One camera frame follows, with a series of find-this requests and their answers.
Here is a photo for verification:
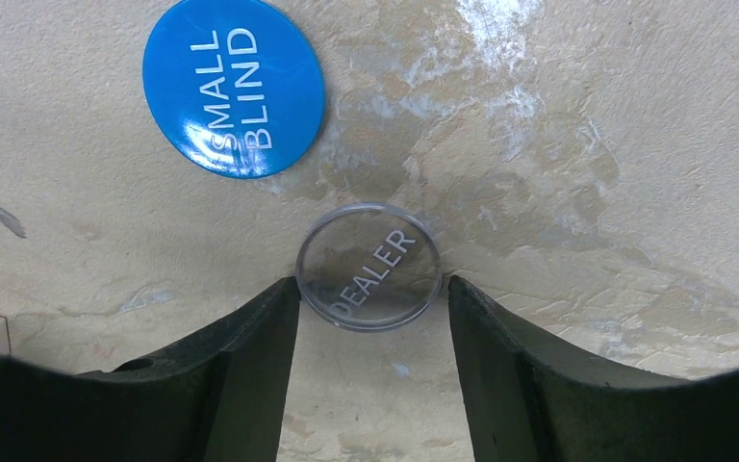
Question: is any clear plastic button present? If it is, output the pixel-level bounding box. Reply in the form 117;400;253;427
294;202;444;332

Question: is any blue dealer button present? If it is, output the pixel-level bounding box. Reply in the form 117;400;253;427
141;0;326;179

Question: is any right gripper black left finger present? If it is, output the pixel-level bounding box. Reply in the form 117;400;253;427
0;277;300;461

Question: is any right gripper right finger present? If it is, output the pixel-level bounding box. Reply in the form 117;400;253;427
448;276;739;461

